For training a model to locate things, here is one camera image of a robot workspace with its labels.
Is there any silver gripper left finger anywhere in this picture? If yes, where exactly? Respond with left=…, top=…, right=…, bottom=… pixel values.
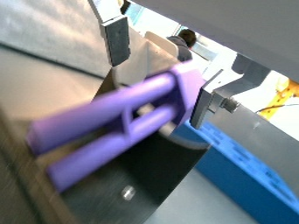
left=88, top=0, right=131, bottom=67

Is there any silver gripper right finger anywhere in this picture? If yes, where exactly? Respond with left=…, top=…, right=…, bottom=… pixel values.
left=189, top=54, right=271, bottom=129

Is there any purple three prong object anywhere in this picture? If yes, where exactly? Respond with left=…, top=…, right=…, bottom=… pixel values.
left=25, top=60, right=205, bottom=192

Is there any blue foam shape board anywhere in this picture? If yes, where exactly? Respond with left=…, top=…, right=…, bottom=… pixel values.
left=172, top=122, right=299, bottom=224

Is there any black curved fixture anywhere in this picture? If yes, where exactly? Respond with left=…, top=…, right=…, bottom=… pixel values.
left=57, top=75, right=212, bottom=224

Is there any person in background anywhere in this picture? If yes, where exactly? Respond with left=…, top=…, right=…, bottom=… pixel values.
left=167, top=29, right=196, bottom=62

